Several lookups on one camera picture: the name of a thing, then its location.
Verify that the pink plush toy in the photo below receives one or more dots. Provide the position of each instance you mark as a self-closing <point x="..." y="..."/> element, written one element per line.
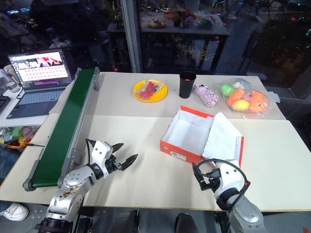
<point x="207" y="97"/>

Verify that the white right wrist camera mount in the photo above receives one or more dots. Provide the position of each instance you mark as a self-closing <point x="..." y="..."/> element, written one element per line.
<point x="230" y="178"/>

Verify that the dark rounded shape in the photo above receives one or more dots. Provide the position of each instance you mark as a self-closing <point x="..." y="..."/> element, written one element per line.
<point x="185" y="223"/>

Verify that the clear bag of toys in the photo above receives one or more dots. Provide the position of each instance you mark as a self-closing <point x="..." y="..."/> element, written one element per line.
<point x="245" y="97"/>

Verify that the orange bagged item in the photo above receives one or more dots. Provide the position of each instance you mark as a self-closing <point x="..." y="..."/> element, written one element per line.
<point x="173" y="15"/>

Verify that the orange shoebox with lid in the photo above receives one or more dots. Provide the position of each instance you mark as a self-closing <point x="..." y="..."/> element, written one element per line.
<point x="184" y="136"/>

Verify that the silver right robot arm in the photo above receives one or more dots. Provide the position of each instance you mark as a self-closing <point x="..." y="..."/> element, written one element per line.
<point x="245" y="214"/>

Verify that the yellow bagged item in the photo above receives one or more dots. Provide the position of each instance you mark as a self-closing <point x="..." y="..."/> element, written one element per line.
<point x="157" y="23"/>

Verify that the white sneaker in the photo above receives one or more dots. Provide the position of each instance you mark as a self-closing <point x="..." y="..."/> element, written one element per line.
<point x="14" y="211"/>

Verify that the dark background table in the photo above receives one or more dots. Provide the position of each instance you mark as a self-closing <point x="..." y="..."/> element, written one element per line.
<point x="184" y="31"/>

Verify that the pile of colourful toys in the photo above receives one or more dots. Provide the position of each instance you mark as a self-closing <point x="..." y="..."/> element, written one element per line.
<point x="20" y="134"/>

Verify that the green conveyor belt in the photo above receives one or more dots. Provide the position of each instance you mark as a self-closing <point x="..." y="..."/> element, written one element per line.
<point x="65" y="128"/>

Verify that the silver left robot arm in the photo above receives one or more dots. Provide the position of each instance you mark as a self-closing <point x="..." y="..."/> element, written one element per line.
<point x="73" y="180"/>

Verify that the clear glass jar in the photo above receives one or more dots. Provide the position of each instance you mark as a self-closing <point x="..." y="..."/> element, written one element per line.
<point x="8" y="80"/>

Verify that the black cup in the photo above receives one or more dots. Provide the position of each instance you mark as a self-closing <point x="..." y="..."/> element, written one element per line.
<point x="187" y="86"/>

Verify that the grey laptop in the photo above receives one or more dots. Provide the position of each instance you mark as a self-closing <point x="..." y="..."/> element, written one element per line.
<point x="36" y="97"/>

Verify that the orange fish toy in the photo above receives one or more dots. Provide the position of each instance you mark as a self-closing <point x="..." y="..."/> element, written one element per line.
<point x="258" y="102"/>

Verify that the white wrapping paper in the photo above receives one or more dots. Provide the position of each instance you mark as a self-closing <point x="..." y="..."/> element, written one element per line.
<point x="221" y="136"/>

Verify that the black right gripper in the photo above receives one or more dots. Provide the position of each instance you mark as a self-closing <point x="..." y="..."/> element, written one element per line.
<point x="212" y="180"/>

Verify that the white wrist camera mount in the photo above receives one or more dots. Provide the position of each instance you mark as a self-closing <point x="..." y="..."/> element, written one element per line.
<point x="100" y="153"/>
<point x="230" y="178"/>

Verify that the green bagged item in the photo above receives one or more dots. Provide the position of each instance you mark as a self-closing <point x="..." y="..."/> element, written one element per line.
<point x="206" y="22"/>

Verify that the red toy in plastic bag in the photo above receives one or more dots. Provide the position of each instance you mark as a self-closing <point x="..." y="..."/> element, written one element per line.
<point x="147" y="89"/>

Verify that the grey metal post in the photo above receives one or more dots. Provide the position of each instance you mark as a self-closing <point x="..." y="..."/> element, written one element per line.
<point x="132" y="36"/>

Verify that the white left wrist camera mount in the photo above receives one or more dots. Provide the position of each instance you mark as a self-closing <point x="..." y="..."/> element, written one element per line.
<point x="100" y="153"/>

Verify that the green toy ball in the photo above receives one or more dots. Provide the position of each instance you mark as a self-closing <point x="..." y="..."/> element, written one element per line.
<point x="226" y="89"/>

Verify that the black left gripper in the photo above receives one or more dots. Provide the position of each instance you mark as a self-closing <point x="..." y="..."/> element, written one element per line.
<point x="113" y="165"/>

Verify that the yellow toy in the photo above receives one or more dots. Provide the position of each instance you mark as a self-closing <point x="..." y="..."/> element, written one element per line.
<point x="240" y="104"/>

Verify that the yellow plate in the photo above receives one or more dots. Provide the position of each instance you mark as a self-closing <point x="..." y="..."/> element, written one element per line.
<point x="160" y="95"/>

